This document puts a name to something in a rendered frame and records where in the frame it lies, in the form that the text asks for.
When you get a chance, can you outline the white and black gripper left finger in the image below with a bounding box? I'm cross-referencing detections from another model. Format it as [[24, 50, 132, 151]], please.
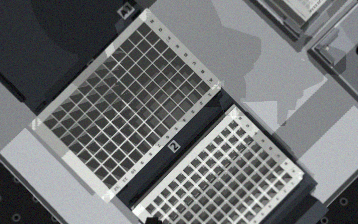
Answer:
[[145, 217, 162, 224]]

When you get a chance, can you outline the white well plate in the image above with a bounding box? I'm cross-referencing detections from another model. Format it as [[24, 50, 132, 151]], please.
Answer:
[[131, 104, 304, 224]]

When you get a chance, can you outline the black perforated plate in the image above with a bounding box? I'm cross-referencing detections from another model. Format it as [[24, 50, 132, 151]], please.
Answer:
[[0, 162, 358, 224]]

